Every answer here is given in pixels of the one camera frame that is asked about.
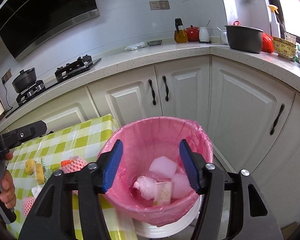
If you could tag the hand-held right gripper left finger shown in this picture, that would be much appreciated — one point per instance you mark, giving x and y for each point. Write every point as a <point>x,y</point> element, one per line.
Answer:
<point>112,166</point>

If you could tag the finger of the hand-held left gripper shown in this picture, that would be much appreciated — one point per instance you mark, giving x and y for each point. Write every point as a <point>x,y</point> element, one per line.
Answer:
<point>27,131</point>

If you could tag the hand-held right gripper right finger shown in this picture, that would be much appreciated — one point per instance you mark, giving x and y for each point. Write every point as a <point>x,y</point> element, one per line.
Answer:
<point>190,167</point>

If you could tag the yellow sponge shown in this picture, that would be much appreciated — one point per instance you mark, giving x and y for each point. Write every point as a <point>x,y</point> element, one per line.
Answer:
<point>30,166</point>
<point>40,174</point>

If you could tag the pink foam fruit net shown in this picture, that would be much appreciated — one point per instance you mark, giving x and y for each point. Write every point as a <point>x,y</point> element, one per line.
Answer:
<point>76,165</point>
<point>28,206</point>

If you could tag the pink-lined trash bin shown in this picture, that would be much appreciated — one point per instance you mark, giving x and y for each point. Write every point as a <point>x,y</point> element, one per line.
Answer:
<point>145,140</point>

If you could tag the green wavy striped cloth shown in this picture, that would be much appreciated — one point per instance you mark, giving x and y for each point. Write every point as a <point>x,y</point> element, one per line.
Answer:
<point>47,170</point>

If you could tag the person's left hand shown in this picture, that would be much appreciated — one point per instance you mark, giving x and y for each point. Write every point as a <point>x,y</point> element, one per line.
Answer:
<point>8,190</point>

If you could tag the small paper carton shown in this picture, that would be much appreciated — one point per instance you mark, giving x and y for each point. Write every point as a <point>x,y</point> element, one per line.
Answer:
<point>163,192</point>

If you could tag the crumpled pale plastic wrapper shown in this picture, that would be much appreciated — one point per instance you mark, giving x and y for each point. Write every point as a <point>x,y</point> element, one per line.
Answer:
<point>145,186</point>

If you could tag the green checked tablecloth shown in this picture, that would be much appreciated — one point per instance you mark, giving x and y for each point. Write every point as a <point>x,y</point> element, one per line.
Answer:
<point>65,140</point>

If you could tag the white cabinet door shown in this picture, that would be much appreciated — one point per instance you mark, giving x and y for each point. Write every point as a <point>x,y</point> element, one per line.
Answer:
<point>187,87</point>
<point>125,97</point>
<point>242,100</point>
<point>65,107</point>
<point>290,170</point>

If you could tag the crumpled white tissue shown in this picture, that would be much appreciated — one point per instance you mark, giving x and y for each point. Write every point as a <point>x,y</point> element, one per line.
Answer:
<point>37,191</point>

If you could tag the black lidded pot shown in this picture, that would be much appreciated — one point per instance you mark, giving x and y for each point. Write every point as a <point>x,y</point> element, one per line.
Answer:
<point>23,81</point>

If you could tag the black gas stove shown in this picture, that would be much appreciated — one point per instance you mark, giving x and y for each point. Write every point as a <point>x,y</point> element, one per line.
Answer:
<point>72,67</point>

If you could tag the white plastic bag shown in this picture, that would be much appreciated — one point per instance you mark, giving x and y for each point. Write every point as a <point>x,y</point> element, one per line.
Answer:
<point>136,46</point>

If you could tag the black range hood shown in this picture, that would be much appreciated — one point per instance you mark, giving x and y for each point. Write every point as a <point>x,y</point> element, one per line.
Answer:
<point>45,10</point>

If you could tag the small metal tray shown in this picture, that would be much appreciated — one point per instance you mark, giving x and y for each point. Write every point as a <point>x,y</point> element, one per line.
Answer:
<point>155,43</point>

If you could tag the glass oil bottle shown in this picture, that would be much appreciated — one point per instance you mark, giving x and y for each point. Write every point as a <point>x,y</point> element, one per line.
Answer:
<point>179,35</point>

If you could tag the red ceramic jar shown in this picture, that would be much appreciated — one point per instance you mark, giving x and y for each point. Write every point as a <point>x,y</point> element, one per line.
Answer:
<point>192,34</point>

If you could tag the white jar with spoon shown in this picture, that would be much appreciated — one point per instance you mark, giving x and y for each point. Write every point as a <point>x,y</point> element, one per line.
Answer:
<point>204,35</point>

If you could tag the white mug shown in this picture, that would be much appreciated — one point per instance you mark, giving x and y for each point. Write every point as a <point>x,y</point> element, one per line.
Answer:
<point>223,37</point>

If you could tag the dark grey cooking pot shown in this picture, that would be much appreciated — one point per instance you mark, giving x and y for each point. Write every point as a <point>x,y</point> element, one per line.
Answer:
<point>243,40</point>

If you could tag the red plastic bag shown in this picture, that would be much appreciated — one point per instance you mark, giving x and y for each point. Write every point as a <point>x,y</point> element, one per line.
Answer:
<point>267,43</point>

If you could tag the yellow patterned bowl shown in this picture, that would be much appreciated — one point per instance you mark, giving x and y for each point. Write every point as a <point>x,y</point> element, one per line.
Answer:
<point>283,48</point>

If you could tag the white perforated utensil holder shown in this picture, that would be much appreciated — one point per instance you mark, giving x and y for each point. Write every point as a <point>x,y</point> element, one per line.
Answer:
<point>290,37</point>

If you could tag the white spray bottle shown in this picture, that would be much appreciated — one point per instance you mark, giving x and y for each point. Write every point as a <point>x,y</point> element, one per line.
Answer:
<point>275,22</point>

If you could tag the kitchen window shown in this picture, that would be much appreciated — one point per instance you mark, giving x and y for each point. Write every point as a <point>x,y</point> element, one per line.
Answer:
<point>295,5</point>

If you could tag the brown wall outlet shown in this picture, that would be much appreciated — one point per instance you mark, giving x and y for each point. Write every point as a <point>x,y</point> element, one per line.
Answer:
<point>6,76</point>

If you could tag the white wall socket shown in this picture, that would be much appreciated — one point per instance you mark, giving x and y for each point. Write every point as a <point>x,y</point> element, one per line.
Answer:
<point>164,4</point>
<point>154,5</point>

